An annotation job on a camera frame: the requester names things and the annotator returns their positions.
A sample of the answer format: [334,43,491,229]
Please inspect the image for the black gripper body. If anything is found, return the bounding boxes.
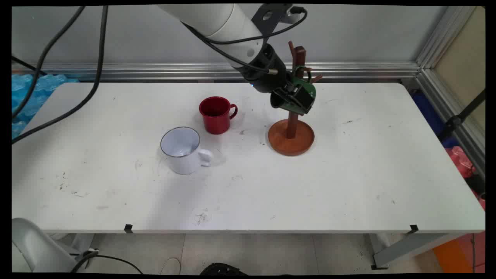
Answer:
[236,43,293,94]

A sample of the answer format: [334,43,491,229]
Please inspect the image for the green enamel mug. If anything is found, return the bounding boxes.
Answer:
[270,66,317,115]

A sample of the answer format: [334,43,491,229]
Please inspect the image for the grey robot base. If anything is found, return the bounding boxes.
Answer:
[12,218,97,274]

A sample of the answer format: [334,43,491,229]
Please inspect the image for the wooden mug tree stand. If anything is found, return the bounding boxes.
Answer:
[268,41,323,157]

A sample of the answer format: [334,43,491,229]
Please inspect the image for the red enamel mug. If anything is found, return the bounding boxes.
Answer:
[199,96,238,135]

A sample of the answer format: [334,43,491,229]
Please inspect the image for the white enamel mug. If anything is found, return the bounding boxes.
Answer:
[160,126,214,175]

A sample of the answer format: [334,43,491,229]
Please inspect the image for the blue plastic bag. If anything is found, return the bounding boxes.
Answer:
[412,91,460,149]

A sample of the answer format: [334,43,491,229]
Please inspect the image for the black tripod pole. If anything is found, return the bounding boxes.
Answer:
[438,89,486,142]

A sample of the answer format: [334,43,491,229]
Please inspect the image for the red plastic bag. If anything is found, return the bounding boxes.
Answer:
[445,145,486,212]

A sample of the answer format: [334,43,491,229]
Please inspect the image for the grey metal table leg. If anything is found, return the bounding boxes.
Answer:
[50,233,96,256]
[368,232,465,270]

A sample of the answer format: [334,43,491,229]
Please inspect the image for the black object on floor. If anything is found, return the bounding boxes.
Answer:
[200,263,248,276]

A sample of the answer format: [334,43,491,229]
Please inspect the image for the orange box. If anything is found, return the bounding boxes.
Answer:
[432,232,486,274]

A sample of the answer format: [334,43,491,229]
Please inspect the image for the blue bubble wrap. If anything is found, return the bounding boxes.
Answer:
[12,74,80,139]

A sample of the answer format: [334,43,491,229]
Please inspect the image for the black cable with brass plug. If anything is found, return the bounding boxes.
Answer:
[12,6,279,145]

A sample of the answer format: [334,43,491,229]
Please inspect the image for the long aluminium frame rail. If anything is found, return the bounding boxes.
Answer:
[12,62,421,83]

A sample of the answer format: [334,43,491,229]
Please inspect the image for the aluminium frame upright post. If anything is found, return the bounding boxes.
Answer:
[416,6,479,71]

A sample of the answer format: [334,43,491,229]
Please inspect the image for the short aluminium frame rail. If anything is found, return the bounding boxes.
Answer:
[417,68,486,179]

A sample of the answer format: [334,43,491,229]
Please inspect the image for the white cord loop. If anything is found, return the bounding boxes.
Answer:
[159,258,182,276]

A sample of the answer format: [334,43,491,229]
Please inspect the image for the black camera cable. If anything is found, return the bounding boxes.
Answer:
[12,6,309,119]

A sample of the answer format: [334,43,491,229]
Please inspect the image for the thin black cable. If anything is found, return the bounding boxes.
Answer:
[12,55,48,76]

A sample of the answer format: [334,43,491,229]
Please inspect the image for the black base cable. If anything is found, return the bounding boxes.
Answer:
[71,250,144,275]

